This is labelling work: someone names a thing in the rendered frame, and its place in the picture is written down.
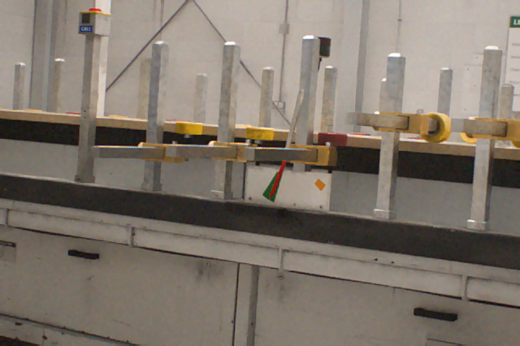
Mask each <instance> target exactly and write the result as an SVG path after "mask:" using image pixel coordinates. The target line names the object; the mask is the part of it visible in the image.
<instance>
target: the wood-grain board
mask: <svg viewBox="0 0 520 346"><path fill-rule="evenodd" d="M0 118H1V119H21V120H30V121H40V122H51V123H70V124H80V115H76V114H65V113H54V112H43V111H31V110H11V109H0ZM147 120H148V119H130V118H119V117H108V116H97V126H100V127H110V128H130V129H140V130H147ZM245 128H246V127H239V126H236V133H235V137H240V138H245ZM218 130H219V125H218V124H207V123H204V124H203V127H202V135H210V136H217V135H218ZM163 131H164V132H176V122H174V121H164V128H163ZM288 132H289V130H283V129H274V134H273V141H287V139H288ZM347 135H348V140H347V146H349V147H360V148H370V149H381V142H382V137H381V136H360V135H349V134H347ZM313 144H318V132H314V135H313ZM399 146H400V148H399V150H400V151H410V152H419V153H429V154H449V155H459V156H470V157H475V154H476V144H469V143H458V142H447V141H444V142H441V143H432V142H427V141H425V140H415V139H403V138H399ZM493 158H499V159H509V160H519V161H520V149H519V148H517V147H513V146H510V147H508V148H507V147H504V146H503V147H502V146H500V147H498V146H494V156H493Z"/></svg>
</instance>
